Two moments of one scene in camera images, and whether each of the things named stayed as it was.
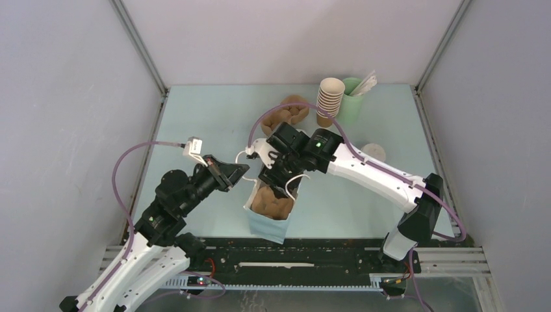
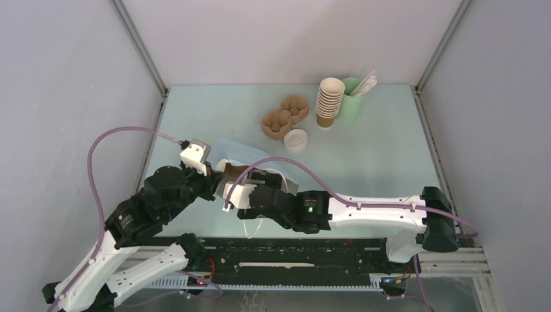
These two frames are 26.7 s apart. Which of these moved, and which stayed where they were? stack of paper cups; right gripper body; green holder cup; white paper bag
Moved: white paper bag; right gripper body
Stayed: stack of paper cups; green holder cup
